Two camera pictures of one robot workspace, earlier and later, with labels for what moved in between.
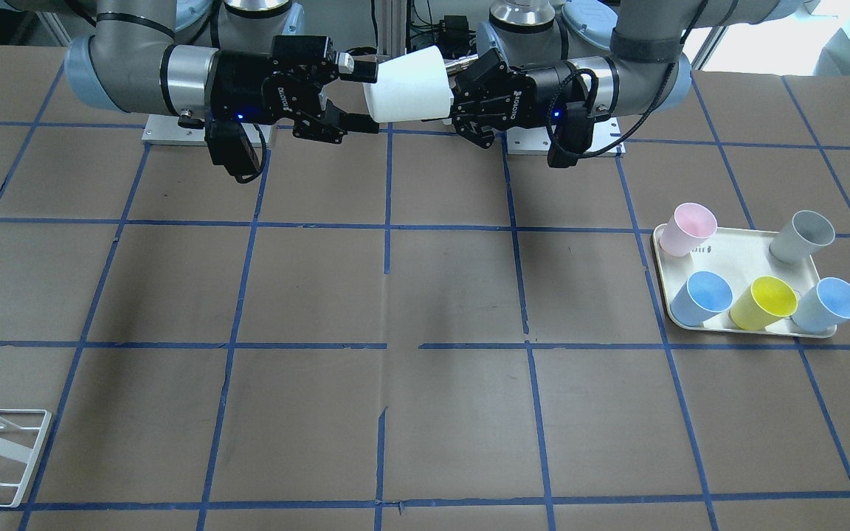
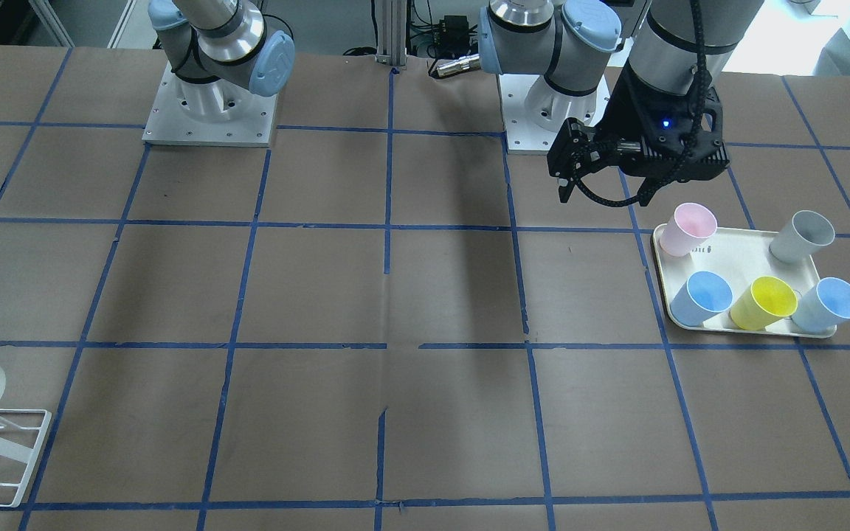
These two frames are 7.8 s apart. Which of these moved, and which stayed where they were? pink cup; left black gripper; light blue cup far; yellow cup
Moved: left black gripper
Stayed: pink cup; light blue cup far; yellow cup
